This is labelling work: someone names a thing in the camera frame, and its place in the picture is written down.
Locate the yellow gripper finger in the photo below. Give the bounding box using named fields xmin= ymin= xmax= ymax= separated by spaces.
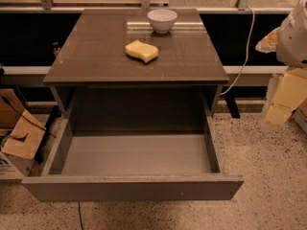
xmin=255 ymin=27 xmax=279 ymax=54

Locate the grey top drawer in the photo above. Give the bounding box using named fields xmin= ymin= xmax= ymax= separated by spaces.
xmin=22 ymin=113 xmax=244 ymax=201

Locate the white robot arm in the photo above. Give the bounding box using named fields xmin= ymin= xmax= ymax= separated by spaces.
xmin=255 ymin=0 xmax=307 ymax=68

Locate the grey drawer cabinet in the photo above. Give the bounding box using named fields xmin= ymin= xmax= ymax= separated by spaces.
xmin=44 ymin=9 xmax=228 ymax=119

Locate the cardboard box right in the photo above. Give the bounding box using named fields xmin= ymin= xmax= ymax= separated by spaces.
xmin=293 ymin=99 xmax=307 ymax=133

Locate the cardboard box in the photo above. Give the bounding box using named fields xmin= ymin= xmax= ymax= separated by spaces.
xmin=0 ymin=89 xmax=46 ymax=180
xmin=293 ymin=99 xmax=307 ymax=133

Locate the white ceramic bowl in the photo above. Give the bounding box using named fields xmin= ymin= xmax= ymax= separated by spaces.
xmin=147 ymin=9 xmax=177 ymax=34

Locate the yellow sponge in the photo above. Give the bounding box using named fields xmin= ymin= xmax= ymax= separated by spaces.
xmin=125 ymin=40 xmax=159 ymax=63

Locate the cardboard box left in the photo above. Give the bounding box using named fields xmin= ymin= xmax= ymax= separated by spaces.
xmin=0 ymin=89 xmax=46 ymax=180

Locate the white cable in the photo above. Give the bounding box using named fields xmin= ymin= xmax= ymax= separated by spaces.
xmin=220 ymin=7 xmax=256 ymax=97

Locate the black cable on floor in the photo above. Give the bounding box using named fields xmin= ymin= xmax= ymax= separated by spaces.
xmin=0 ymin=93 xmax=57 ymax=139

